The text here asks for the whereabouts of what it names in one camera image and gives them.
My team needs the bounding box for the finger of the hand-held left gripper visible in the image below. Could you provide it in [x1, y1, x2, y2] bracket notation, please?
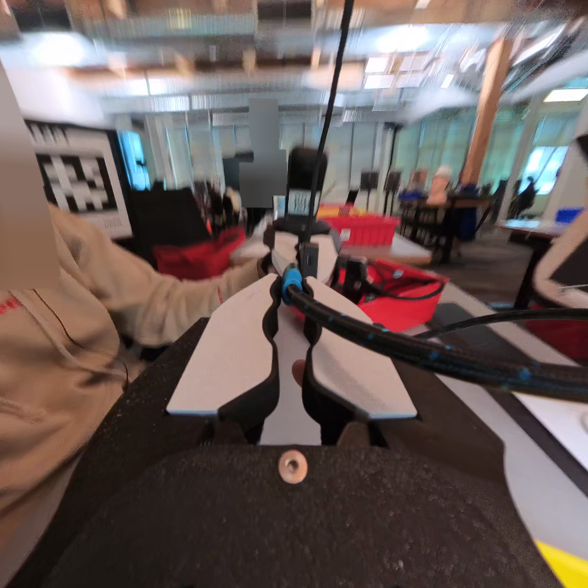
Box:
[316, 232, 344, 285]
[270, 231, 301, 276]

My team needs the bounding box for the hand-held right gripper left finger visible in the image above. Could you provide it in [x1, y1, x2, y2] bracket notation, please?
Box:
[165, 273, 282, 443]

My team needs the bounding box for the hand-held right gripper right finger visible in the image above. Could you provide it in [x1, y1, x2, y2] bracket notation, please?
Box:
[301, 276, 420, 444]

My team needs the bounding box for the red plastic bin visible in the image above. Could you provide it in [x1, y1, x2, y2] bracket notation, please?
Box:
[287, 258, 452, 332]

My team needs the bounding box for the thin black switch cable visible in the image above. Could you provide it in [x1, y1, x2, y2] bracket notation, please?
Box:
[302, 0, 355, 252]

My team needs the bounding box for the yellow plastic bin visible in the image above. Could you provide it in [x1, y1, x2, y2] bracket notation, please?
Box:
[535, 540, 588, 588]

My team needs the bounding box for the person's left forearm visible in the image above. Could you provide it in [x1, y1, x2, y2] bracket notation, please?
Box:
[46, 204, 268, 351]

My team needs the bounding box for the stack of red bins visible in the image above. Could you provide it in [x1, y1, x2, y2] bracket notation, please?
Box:
[317, 203, 401, 247]

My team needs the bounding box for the red tote tub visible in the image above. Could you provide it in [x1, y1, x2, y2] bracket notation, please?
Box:
[153, 226, 247, 282]

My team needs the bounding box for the black office chair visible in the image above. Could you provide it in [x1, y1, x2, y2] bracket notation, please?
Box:
[129, 186, 212, 272]

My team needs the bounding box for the person's beige hoodie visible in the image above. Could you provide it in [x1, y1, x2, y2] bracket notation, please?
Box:
[0, 287, 131, 588]

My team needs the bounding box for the wooden desk with black legs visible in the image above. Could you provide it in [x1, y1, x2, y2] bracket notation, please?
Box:
[498, 218, 588, 318]

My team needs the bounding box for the black board with wooden rim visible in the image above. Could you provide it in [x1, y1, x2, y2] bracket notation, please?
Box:
[533, 133, 588, 309]

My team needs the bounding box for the black-framed marker sign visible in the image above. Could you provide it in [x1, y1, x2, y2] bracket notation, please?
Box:
[23, 119, 132, 240]

